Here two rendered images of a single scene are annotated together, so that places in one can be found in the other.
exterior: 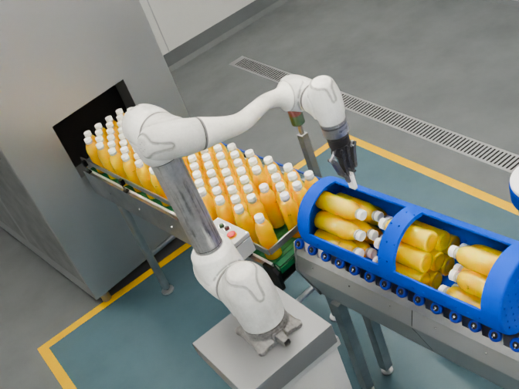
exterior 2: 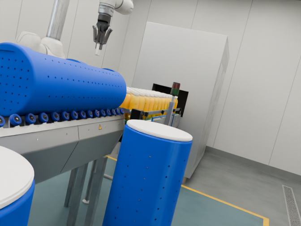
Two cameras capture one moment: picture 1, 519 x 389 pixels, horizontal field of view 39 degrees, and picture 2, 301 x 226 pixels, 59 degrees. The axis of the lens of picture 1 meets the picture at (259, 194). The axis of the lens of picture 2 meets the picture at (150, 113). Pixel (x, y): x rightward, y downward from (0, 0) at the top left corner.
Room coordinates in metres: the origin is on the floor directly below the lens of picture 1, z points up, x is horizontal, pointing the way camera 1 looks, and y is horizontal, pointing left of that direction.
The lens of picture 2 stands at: (1.22, -1.77, 1.21)
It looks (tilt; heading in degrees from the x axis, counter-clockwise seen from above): 6 degrees down; 47
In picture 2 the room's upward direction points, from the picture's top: 13 degrees clockwise
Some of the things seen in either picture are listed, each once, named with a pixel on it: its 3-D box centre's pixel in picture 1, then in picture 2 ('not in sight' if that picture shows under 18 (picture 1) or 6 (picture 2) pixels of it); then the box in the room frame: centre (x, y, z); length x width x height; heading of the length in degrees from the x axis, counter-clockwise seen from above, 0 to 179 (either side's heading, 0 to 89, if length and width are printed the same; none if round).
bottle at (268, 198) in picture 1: (271, 206); not in sight; (2.52, -0.03, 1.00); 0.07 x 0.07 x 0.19
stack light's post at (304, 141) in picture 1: (331, 222); (156, 164); (2.82, -0.28, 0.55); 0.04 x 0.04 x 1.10; 30
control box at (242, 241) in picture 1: (228, 240); not in sight; (2.34, 0.19, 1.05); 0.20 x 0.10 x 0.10; 30
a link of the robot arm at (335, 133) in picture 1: (334, 126); (105, 10); (2.04, -0.31, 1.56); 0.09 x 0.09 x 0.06
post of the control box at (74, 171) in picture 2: not in sight; (78, 151); (2.34, 0.19, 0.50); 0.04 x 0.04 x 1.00; 30
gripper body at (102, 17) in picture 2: (340, 144); (103, 23); (2.04, -0.32, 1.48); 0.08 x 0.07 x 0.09; 120
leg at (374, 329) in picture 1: (373, 328); (94, 197); (2.29, -0.26, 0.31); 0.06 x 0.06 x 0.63; 30
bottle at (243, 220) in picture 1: (246, 227); not in sight; (2.45, 0.10, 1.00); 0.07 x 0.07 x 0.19
